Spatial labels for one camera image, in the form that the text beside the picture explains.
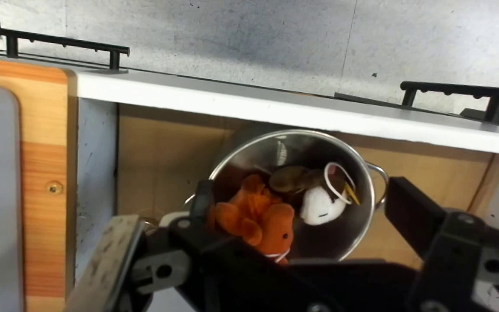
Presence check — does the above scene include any steel cooking pot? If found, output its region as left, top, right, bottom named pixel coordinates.
left=191, top=130, right=383, bottom=265

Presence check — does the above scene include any orange plush toy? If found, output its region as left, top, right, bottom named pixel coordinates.
left=208, top=173, right=295, bottom=265

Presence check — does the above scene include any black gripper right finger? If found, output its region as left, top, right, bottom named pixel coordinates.
left=385, top=177, right=447, bottom=255

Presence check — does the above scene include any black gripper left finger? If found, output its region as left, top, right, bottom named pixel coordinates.
left=191, top=180, right=215, bottom=220

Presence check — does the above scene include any white round toy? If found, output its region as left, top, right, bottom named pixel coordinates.
left=300, top=185, right=346, bottom=227

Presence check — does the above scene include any white sink unit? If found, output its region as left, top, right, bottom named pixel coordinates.
left=73, top=68, right=499, bottom=291

